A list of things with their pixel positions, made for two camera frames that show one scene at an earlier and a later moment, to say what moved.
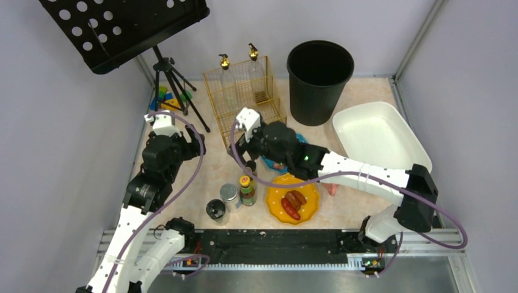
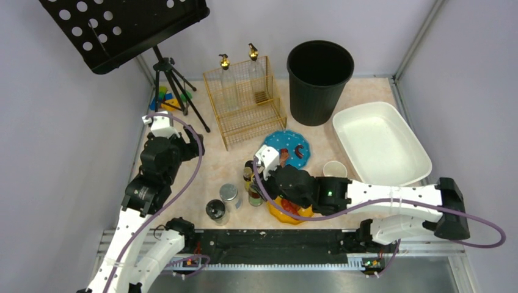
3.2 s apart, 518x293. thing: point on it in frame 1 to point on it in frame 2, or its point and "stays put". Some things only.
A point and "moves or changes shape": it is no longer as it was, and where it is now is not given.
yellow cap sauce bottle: (247, 193) moves or changes shape
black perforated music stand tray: (111, 33) stays put
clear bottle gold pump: (229, 95) stays put
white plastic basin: (376, 134) stays put
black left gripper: (193, 137) stays put
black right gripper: (246, 147) to (267, 187)
